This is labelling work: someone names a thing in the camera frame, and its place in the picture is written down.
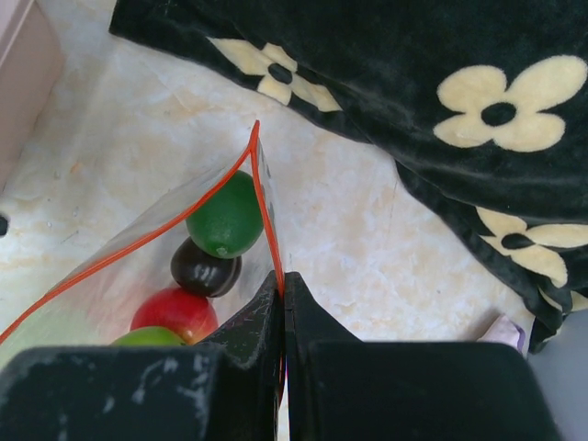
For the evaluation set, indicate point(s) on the dark green avocado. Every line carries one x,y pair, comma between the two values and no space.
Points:
230,222

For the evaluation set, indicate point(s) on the red apple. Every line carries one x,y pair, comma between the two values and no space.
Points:
190,317

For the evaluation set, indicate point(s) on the clear zip top bag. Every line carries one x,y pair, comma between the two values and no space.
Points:
94,305

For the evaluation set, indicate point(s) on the light green apple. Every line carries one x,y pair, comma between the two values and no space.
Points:
151,336

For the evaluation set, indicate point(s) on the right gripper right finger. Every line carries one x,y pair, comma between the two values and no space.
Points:
342,388

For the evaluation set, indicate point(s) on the dark purple plum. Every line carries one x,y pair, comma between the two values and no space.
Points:
202,274

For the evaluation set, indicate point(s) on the black floral blanket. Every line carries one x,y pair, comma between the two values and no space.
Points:
481,104

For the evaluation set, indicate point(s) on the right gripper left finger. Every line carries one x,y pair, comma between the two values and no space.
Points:
227,387

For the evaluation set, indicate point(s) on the pink cloth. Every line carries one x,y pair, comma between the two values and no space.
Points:
506,332

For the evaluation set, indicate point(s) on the pink plastic bin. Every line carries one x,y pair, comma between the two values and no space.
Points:
31,62

